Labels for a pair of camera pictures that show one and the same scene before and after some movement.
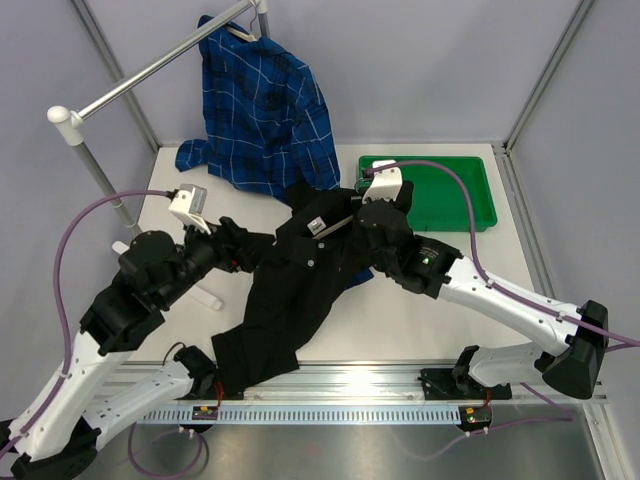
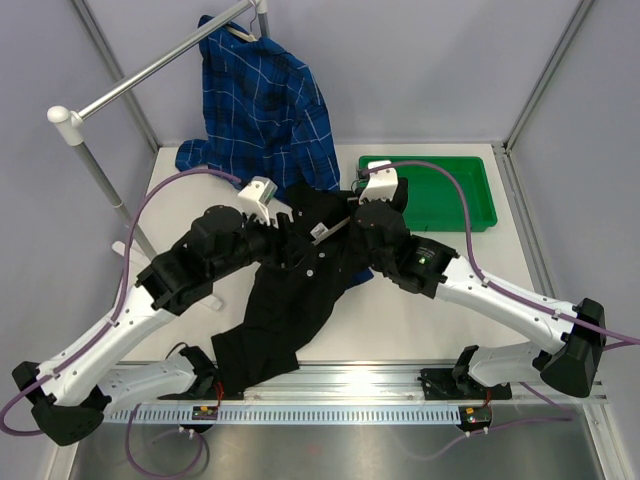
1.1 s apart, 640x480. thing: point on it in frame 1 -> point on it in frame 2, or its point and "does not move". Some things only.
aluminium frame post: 582,12 does not move
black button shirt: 320,246 does not move
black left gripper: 238,249 -> 285,248
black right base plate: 441,384 does not move
